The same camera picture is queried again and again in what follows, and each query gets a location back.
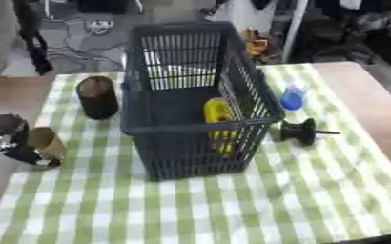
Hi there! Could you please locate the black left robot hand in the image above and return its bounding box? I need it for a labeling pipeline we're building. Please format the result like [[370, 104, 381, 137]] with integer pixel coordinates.
[[0, 113, 64, 169]]

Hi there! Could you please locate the brown cardboard roll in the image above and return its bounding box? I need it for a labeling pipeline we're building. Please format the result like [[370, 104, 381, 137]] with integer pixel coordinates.
[[25, 126, 69, 170]]

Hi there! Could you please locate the black tripod leg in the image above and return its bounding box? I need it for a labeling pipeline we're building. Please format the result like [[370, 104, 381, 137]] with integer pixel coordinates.
[[11, 0, 55, 76]]

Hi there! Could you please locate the black cylinder with brown top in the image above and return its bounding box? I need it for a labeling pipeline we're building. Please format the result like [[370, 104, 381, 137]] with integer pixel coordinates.
[[73, 75, 121, 121]]

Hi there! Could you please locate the dark blue plastic basket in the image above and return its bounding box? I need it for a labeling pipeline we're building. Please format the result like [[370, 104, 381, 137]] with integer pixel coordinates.
[[118, 21, 288, 182]]

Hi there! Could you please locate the yellow toy banana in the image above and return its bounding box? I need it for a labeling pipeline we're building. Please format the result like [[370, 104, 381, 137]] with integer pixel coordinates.
[[202, 97, 241, 154]]

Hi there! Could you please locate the orange and brown bag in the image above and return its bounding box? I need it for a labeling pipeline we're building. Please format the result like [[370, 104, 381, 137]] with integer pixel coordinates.
[[240, 28, 278, 61]]

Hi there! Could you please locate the black spool with pin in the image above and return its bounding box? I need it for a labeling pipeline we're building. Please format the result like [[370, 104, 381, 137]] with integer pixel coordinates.
[[278, 117, 342, 147]]

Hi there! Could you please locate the white pole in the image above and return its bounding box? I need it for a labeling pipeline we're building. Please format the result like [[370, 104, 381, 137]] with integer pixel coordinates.
[[280, 0, 313, 64]]

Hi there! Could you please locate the grey floor cable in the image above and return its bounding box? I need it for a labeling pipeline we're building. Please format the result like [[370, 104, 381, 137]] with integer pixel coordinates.
[[40, 17, 126, 71]]

